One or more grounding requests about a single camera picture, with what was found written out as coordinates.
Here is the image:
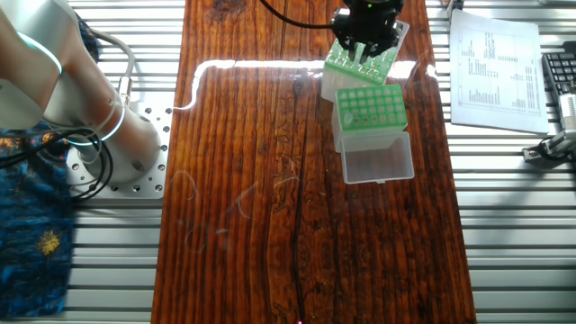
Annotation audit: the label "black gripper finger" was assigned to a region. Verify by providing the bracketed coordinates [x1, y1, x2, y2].
[337, 35, 356, 62]
[363, 35, 392, 64]

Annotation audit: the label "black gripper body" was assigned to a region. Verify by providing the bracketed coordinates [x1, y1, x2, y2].
[331, 0, 405, 44]

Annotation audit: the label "clear box with green rack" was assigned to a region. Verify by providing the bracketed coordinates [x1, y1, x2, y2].
[319, 20, 410, 103]
[331, 84, 416, 185]

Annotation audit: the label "printed white paper sheet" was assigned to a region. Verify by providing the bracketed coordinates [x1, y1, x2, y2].
[448, 8, 551, 135]

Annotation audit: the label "black keyboard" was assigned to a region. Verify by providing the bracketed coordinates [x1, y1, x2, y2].
[541, 51, 576, 98]

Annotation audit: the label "brown wooden board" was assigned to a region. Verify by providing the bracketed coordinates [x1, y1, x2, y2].
[150, 0, 478, 324]

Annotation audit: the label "blue starry painted cloth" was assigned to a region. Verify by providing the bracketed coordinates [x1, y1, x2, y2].
[0, 8, 101, 321]

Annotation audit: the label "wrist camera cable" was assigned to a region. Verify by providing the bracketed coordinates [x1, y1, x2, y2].
[258, 0, 337, 31]

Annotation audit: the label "aluminium post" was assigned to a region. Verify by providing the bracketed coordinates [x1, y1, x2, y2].
[443, 0, 465, 19]

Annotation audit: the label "black camera cable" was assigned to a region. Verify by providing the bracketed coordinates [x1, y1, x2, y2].
[537, 137, 562, 162]

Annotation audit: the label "silver camera with black cable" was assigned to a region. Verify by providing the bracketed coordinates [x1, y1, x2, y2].
[556, 92, 576, 131]

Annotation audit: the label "aluminium camera bracket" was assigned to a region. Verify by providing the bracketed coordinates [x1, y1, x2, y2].
[521, 130, 576, 163]

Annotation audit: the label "grey robot cable with connector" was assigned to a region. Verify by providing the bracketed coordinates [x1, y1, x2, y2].
[89, 29, 137, 104]

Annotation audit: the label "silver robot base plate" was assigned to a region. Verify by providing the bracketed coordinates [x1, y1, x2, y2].
[66, 101, 171, 200]

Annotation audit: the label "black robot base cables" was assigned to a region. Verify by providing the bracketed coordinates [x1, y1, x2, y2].
[0, 124, 116, 200]

